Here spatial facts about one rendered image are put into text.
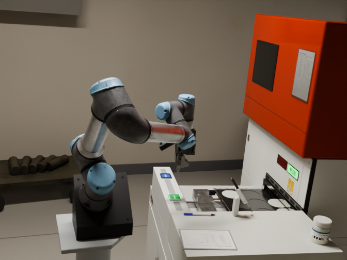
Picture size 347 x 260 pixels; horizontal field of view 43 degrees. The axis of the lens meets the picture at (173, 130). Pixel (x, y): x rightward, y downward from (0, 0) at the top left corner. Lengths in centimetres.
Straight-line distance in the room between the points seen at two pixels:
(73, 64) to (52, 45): 27
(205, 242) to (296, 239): 38
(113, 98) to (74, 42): 293
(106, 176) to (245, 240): 61
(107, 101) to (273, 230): 89
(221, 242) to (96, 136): 63
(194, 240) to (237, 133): 349
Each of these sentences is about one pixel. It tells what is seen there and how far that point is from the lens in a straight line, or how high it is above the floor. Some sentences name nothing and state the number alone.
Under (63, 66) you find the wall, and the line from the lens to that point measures 442.
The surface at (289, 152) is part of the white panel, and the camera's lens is 225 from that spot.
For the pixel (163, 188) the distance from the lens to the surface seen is 217.
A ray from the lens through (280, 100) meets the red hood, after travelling 224.
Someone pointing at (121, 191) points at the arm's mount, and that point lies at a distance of 204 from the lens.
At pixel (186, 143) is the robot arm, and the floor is 129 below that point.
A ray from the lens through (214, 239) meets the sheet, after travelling 176.
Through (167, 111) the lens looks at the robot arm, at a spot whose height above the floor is 141.
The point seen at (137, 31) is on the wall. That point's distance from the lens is 449.
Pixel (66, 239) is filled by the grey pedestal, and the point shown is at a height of 82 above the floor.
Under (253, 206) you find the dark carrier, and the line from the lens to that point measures 225.
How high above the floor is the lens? 184
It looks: 16 degrees down
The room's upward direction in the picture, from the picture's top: 5 degrees clockwise
